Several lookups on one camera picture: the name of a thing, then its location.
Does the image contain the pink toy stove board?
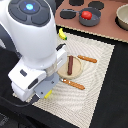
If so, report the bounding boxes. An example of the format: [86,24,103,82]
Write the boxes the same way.
[55,0,128,43]

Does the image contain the yellow toy butter box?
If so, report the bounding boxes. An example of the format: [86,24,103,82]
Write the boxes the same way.
[44,90,52,99]

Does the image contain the black tablecloth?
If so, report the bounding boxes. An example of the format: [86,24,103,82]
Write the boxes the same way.
[0,29,128,128]

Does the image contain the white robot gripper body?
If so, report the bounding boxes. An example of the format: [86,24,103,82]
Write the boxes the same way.
[8,42,67,101]

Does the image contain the wooden handled toy knife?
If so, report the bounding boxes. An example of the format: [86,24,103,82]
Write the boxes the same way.
[77,55,97,63]

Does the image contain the black burner disc rear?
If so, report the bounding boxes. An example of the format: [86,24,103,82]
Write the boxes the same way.
[88,1,104,10]

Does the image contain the red toy tomato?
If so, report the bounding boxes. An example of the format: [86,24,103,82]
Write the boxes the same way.
[81,11,92,20]

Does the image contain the black burner disc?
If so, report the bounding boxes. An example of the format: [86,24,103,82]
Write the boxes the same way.
[88,1,104,10]
[60,9,76,19]

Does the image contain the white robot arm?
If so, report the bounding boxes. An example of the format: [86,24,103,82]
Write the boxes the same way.
[0,0,67,101]

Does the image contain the round wooden plate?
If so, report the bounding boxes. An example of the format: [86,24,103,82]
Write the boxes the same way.
[58,55,83,79]

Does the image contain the black burner disc front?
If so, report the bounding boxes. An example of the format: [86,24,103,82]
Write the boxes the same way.
[60,9,76,19]

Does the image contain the beige bowl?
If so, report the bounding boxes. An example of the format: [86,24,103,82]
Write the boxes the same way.
[116,4,128,31]

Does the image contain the wooden handled toy fork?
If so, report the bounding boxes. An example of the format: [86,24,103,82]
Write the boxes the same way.
[60,78,85,90]

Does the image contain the reddish brown toy sausage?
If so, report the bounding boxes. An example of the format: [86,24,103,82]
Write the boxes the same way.
[67,56,73,75]

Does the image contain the beige woven placemat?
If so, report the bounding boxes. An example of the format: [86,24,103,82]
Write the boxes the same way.
[12,30,116,128]

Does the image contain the yellow toy banana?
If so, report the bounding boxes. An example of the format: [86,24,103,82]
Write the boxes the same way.
[59,28,67,40]

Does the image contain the grey toy frying pan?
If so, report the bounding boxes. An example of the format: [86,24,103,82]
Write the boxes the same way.
[78,7,102,28]

